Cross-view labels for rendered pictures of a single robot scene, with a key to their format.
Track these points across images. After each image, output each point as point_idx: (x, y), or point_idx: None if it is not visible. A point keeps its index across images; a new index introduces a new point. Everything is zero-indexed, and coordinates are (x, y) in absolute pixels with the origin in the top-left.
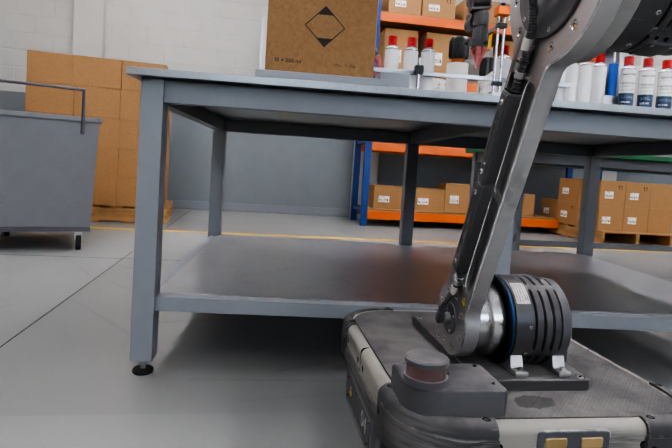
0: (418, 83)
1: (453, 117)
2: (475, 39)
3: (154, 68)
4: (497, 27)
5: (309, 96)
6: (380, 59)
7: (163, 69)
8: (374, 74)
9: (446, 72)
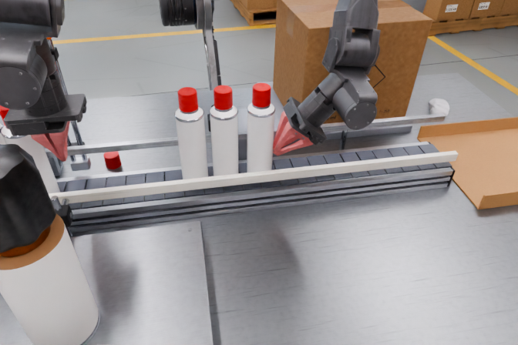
0: None
1: None
2: (69, 95)
3: (438, 74)
4: (58, 57)
5: None
6: (280, 119)
7: (432, 75)
8: (287, 143)
9: (71, 257)
